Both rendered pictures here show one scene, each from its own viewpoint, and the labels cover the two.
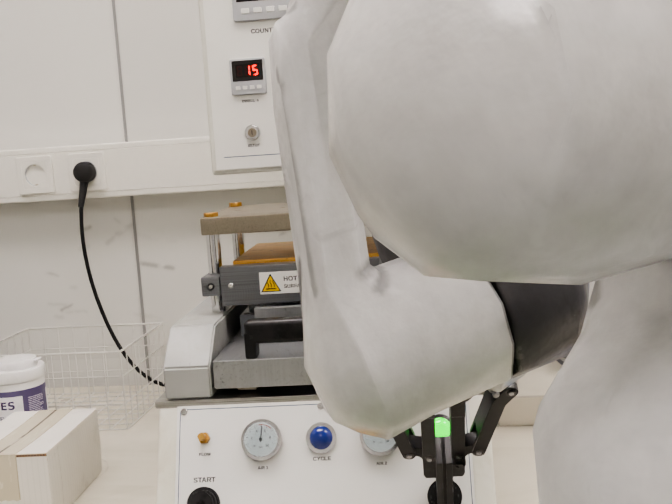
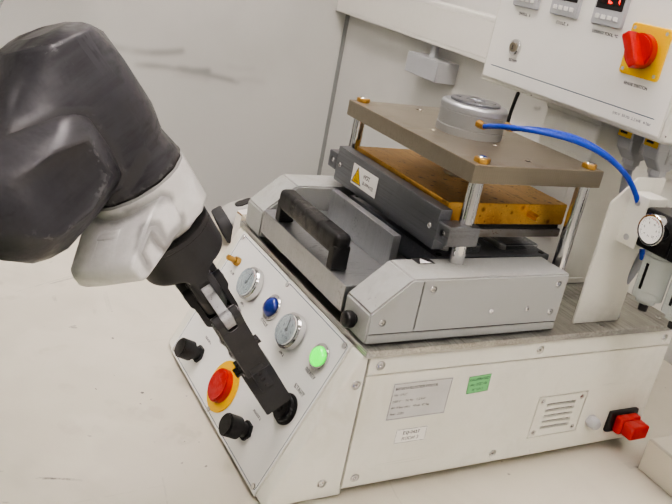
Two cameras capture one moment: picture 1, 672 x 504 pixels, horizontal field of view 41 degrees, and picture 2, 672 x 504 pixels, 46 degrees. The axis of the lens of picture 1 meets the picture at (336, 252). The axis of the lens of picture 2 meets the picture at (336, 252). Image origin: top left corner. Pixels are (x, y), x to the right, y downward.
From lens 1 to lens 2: 81 cm
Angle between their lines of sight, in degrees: 54
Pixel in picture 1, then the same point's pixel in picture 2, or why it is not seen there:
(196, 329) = (287, 183)
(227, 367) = (267, 219)
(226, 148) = (494, 56)
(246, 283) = (347, 167)
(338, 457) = (269, 329)
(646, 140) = not seen: outside the picture
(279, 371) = (283, 241)
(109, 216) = not seen: hidden behind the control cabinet
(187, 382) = (253, 217)
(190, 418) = (242, 243)
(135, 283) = not seen: hidden behind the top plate
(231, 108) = (510, 17)
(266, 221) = (377, 121)
